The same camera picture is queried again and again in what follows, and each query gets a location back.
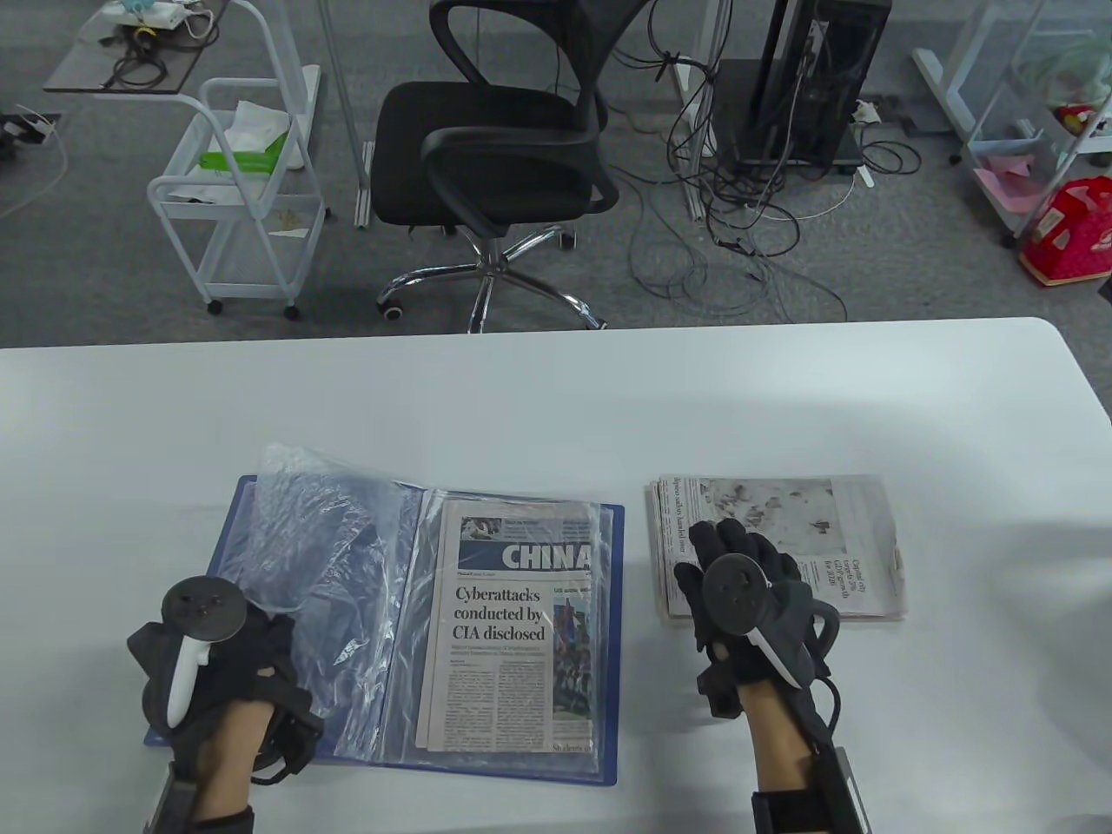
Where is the person's right hand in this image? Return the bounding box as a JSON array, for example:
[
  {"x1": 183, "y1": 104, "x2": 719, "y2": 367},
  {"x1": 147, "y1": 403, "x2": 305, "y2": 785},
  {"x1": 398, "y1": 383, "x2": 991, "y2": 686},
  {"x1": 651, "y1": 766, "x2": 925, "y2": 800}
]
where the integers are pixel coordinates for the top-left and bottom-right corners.
[{"x1": 673, "y1": 520, "x2": 839, "y2": 718}]

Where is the person's left hand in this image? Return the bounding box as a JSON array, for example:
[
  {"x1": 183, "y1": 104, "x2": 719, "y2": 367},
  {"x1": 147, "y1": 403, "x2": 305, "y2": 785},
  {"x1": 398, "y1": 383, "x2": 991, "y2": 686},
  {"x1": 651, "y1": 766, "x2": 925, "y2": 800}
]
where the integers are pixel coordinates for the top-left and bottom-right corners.
[{"x1": 126, "y1": 599, "x2": 327, "y2": 787}]

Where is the newspaper with grey animal photo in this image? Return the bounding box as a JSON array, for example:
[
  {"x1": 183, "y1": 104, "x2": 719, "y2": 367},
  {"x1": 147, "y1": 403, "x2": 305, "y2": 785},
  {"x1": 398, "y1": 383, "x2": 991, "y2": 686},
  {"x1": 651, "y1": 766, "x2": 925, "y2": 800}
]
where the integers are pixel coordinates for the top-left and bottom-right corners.
[{"x1": 647, "y1": 475, "x2": 906, "y2": 622}]

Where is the black round-top controller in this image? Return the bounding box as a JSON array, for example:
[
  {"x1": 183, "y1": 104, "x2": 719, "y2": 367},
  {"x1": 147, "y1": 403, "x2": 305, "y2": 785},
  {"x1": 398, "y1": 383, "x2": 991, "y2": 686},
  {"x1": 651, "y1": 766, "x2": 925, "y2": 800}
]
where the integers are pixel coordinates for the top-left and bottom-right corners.
[
  {"x1": 702, "y1": 554, "x2": 842, "y2": 687},
  {"x1": 129, "y1": 575, "x2": 248, "y2": 731}
]

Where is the blue file folder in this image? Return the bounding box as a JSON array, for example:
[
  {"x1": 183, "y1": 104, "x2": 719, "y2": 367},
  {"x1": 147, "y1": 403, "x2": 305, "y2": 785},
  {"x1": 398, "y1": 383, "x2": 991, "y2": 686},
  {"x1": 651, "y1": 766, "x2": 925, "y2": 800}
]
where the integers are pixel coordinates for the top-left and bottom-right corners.
[{"x1": 143, "y1": 443, "x2": 625, "y2": 787}]

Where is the newspaper with blue masthead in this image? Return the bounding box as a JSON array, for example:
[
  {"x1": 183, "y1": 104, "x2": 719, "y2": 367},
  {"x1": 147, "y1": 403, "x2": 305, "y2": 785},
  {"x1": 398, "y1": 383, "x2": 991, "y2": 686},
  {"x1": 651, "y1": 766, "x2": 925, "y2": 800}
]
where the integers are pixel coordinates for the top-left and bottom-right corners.
[{"x1": 415, "y1": 500, "x2": 602, "y2": 757}]

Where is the person's left forearm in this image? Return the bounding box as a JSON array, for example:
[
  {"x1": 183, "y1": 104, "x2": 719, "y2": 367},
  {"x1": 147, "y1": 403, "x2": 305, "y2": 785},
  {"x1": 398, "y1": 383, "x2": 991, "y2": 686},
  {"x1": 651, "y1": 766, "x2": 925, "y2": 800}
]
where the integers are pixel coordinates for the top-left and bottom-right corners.
[{"x1": 187, "y1": 699, "x2": 275, "y2": 826}]

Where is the person's right forearm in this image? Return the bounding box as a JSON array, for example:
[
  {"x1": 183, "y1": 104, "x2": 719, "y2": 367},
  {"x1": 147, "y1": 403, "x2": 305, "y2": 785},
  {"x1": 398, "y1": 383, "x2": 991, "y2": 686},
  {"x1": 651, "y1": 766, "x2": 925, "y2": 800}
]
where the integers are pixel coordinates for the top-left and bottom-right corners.
[{"x1": 738, "y1": 682, "x2": 817, "y2": 796}]

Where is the black wrist sensor box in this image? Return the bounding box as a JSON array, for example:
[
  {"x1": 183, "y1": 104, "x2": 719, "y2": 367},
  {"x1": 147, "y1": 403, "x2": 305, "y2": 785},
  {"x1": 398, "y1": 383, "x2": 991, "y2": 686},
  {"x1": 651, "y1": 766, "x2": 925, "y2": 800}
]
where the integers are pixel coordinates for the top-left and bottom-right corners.
[
  {"x1": 143, "y1": 764, "x2": 201, "y2": 834},
  {"x1": 817, "y1": 747, "x2": 870, "y2": 834}
]

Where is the white desk leg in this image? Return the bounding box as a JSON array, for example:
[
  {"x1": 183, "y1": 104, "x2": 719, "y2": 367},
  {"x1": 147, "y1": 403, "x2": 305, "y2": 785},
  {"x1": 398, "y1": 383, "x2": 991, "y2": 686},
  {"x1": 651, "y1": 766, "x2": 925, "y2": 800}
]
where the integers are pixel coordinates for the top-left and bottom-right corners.
[{"x1": 669, "y1": 0, "x2": 731, "y2": 222}]

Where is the white rolling cart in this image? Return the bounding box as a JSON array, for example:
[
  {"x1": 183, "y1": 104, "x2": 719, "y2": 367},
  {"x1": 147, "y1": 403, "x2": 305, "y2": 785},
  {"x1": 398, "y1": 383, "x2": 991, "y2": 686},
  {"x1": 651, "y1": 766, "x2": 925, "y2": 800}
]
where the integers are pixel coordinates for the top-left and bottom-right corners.
[{"x1": 91, "y1": 0, "x2": 331, "y2": 321}]

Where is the black tower stand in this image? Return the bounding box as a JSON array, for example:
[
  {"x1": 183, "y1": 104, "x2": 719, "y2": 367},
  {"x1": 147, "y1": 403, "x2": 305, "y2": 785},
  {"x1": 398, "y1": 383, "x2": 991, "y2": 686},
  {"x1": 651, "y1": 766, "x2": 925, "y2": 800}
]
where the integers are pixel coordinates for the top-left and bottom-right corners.
[{"x1": 712, "y1": 59, "x2": 865, "y2": 170}]

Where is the pink paper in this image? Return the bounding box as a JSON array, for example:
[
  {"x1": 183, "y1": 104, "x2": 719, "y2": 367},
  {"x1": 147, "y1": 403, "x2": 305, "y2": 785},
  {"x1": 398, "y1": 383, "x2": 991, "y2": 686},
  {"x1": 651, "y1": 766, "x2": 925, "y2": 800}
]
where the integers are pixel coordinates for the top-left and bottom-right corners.
[{"x1": 973, "y1": 155, "x2": 1065, "y2": 228}]

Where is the red bag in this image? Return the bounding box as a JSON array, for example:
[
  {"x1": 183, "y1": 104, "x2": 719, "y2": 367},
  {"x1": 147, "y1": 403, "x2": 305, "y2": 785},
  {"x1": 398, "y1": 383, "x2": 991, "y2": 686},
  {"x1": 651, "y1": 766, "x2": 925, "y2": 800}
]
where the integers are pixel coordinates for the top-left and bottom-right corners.
[{"x1": 1018, "y1": 176, "x2": 1112, "y2": 288}]

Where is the black computer tower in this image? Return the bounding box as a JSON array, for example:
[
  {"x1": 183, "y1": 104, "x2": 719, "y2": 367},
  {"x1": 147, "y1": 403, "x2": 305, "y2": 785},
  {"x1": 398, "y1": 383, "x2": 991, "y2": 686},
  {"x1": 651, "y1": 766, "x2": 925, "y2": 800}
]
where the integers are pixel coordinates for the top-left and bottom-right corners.
[{"x1": 738, "y1": 0, "x2": 891, "y2": 166}]

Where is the black office chair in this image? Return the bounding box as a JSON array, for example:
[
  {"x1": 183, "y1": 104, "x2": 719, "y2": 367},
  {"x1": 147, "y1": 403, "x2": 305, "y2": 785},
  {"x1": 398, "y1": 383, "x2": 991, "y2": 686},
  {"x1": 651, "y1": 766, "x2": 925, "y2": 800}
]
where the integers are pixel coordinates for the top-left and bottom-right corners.
[{"x1": 372, "y1": 0, "x2": 652, "y2": 335}]

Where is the green tissue box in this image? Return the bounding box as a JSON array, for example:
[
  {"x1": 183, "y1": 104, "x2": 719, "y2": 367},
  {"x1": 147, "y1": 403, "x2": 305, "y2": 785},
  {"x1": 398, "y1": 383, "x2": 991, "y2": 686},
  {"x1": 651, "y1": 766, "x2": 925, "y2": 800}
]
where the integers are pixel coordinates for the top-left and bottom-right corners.
[{"x1": 198, "y1": 130, "x2": 292, "y2": 175}]

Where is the white tissue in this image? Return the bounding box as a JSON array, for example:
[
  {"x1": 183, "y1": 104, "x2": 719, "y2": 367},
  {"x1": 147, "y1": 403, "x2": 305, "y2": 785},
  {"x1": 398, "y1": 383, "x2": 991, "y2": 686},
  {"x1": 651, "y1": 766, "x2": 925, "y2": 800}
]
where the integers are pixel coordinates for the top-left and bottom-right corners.
[{"x1": 224, "y1": 100, "x2": 292, "y2": 149}]

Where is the plush toy in plastic bag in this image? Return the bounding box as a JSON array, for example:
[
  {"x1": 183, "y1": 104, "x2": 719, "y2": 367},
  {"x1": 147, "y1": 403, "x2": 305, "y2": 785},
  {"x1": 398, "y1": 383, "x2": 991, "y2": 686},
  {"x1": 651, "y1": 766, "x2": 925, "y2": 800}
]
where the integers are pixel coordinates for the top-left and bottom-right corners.
[{"x1": 1038, "y1": 35, "x2": 1112, "y2": 140}]

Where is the black device on floor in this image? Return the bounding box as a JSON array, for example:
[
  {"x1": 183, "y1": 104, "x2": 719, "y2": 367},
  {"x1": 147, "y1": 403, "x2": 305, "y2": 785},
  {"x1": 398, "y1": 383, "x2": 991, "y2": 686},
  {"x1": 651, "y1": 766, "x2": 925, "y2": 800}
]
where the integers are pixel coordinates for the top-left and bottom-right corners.
[{"x1": 0, "y1": 111, "x2": 62, "y2": 162}]

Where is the black glove cable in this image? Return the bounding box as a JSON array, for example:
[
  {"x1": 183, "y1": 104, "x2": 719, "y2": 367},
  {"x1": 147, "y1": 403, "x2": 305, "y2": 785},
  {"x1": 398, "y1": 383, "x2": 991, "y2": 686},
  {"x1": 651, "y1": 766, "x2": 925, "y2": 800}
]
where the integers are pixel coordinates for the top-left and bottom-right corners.
[
  {"x1": 812, "y1": 678, "x2": 844, "y2": 757},
  {"x1": 252, "y1": 708, "x2": 314, "y2": 787}
]

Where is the tangle of black cables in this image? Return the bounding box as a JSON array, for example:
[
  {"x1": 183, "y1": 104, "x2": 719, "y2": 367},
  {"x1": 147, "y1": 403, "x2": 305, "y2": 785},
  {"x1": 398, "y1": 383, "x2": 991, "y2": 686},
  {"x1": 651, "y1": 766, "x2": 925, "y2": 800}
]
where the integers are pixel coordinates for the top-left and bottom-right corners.
[{"x1": 608, "y1": 35, "x2": 922, "y2": 322}]

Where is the white wire shelf cart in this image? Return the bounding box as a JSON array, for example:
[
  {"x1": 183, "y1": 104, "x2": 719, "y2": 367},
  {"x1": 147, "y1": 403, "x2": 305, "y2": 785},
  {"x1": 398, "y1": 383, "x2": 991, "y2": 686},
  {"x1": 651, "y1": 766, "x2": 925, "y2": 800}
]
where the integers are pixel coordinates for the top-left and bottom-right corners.
[{"x1": 947, "y1": 0, "x2": 1112, "y2": 248}]

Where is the white desk leg frame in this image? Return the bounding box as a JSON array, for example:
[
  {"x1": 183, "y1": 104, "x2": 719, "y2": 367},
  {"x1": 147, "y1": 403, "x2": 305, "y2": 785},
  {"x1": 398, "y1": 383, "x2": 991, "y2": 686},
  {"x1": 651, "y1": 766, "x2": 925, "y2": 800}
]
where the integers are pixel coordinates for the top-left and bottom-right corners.
[{"x1": 912, "y1": 0, "x2": 1043, "y2": 144}]

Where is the white floor cable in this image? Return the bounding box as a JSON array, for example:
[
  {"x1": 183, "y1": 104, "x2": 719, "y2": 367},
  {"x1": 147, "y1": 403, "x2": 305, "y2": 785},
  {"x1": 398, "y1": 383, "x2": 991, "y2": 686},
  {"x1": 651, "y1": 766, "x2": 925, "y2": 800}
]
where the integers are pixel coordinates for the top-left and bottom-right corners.
[{"x1": 0, "y1": 104, "x2": 70, "y2": 218}]

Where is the black coiled cable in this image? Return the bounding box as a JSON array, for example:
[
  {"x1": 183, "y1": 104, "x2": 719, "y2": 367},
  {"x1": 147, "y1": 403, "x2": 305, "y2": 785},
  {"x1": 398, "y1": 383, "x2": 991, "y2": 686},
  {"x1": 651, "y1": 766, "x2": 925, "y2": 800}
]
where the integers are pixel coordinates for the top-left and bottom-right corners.
[{"x1": 104, "y1": 35, "x2": 166, "y2": 88}]

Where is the white device with cables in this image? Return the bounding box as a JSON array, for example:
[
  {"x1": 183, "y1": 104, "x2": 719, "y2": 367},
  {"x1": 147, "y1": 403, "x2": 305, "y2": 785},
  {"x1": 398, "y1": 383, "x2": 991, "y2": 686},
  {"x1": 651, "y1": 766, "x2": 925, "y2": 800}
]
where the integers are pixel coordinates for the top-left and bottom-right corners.
[{"x1": 97, "y1": 0, "x2": 214, "y2": 40}]

